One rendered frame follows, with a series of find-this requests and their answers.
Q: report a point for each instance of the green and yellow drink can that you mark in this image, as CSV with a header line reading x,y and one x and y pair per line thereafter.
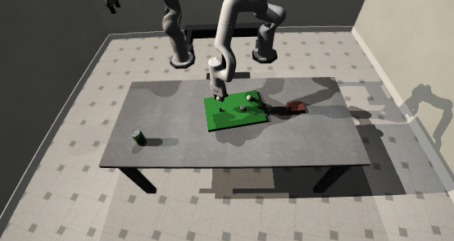
x,y
138,137

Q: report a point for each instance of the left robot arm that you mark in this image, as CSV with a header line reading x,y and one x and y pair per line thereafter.
x,y
228,16

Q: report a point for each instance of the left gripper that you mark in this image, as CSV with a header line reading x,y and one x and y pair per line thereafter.
x,y
219,90

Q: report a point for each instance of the green golf mat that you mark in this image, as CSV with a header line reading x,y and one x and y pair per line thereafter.
x,y
227,114

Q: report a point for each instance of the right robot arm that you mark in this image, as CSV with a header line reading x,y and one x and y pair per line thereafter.
x,y
170,25

